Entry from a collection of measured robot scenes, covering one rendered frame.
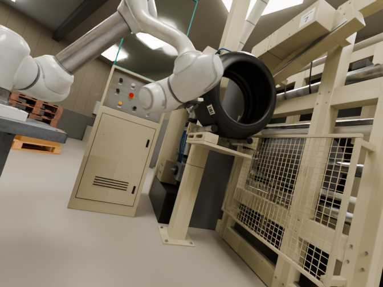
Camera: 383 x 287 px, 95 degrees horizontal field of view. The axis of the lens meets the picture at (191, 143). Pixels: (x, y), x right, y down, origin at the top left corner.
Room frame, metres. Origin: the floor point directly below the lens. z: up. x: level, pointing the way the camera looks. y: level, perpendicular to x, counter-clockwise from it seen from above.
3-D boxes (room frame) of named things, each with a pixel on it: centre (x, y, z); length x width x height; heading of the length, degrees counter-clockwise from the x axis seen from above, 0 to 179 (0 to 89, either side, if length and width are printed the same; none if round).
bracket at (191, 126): (1.46, -0.13, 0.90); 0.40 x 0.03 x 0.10; 109
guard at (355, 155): (1.19, -0.57, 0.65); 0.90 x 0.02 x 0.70; 19
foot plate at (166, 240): (1.53, -0.08, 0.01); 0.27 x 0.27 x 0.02; 19
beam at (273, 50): (1.28, -0.51, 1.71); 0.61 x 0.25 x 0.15; 19
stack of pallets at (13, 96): (4.29, 3.97, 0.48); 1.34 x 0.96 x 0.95; 49
